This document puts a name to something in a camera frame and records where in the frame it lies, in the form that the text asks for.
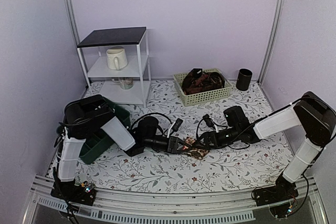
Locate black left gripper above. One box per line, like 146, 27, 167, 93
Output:
144, 135, 192, 154

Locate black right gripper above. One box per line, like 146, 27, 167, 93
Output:
193, 126, 240, 151

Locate cream floral patterned tie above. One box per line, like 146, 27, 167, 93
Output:
182, 137, 209, 160

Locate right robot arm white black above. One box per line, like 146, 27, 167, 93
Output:
197, 91, 335, 201

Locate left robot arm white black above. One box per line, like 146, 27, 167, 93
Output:
53, 95, 192, 200

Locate dark brown rolled ties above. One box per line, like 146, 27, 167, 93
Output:
181, 68, 225, 95

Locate floral patterned table mat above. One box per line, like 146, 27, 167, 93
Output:
75, 80, 292, 194

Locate pale green perforated basket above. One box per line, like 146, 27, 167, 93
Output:
173, 68, 233, 106

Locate black cylindrical cup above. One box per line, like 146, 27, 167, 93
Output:
236, 68, 253, 91

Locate dark green plastic bin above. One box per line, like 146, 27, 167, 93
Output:
79, 98, 131, 165

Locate white shelf with black top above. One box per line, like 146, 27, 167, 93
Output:
77, 27, 151, 106

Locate white ceramic mug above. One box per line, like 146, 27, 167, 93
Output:
106, 46, 128, 71

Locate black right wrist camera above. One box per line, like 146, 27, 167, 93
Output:
223, 106, 250, 129

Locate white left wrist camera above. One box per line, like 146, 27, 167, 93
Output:
167, 118, 183, 138

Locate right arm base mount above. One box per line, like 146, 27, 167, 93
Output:
251, 178, 299, 219

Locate aluminium front rail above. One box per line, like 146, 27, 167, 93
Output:
22, 175, 329, 224

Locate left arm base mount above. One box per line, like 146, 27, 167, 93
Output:
50, 180, 97, 206

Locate right aluminium frame post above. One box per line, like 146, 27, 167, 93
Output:
258, 0, 285, 86

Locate aluminium frame post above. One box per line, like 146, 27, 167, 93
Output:
64, 0, 91, 89
258, 0, 285, 86

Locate left aluminium frame post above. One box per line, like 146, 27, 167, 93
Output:
64, 0, 91, 89

